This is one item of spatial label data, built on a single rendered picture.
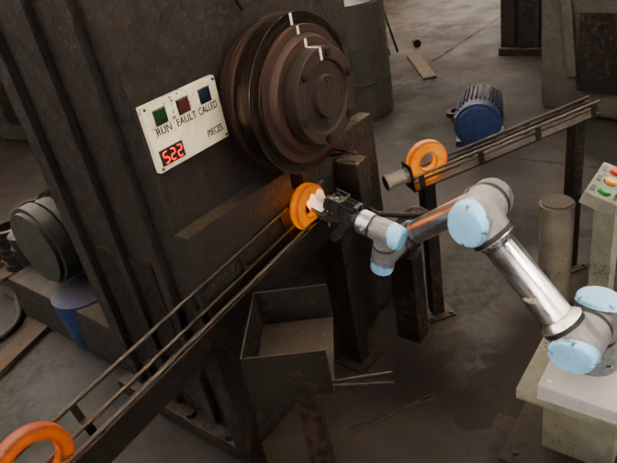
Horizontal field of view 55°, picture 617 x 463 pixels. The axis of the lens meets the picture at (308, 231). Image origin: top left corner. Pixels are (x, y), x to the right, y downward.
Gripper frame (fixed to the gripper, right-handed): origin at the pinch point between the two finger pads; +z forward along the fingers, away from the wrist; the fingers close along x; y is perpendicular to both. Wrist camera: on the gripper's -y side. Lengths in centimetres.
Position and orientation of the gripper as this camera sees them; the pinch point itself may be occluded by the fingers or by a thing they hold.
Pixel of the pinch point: (307, 201)
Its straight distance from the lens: 192.1
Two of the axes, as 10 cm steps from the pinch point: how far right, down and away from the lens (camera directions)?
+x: -6.0, 4.9, -6.4
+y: 0.4, -7.8, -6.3
